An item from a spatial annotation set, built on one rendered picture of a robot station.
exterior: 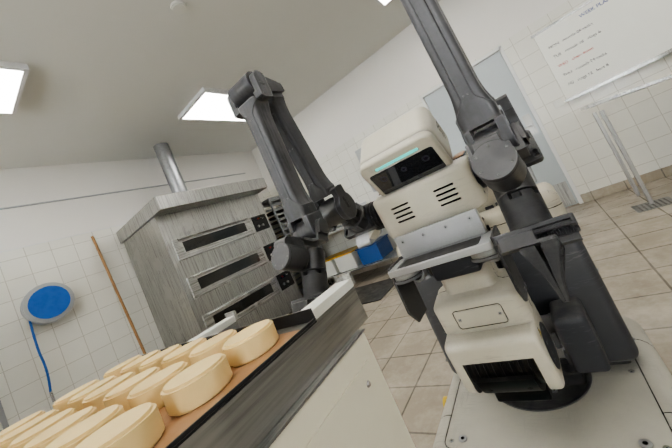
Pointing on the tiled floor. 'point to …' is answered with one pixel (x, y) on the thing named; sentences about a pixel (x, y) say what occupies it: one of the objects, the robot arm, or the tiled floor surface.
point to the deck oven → (207, 259)
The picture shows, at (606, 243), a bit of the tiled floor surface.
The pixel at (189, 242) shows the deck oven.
